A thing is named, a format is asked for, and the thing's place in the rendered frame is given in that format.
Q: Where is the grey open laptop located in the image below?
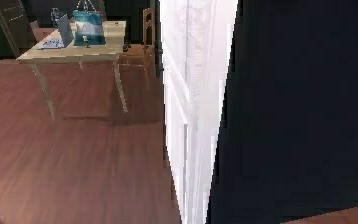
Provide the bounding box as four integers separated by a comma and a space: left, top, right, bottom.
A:
37, 13, 75, 51

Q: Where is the white room door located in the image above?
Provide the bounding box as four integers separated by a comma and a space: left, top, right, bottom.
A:
158, 0, 240, 224

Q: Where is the brown wooden chair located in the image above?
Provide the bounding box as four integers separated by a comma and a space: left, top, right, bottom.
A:
118, 7, 157, 90

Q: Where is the light wooden table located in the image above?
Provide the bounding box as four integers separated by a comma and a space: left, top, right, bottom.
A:
16, 20, 129, 122

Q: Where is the teal handbag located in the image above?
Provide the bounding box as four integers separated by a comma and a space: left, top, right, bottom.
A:
72, 0, 107, 48

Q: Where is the dark brown cabinet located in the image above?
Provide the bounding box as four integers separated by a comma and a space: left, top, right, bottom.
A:
0, 0, 38, 58

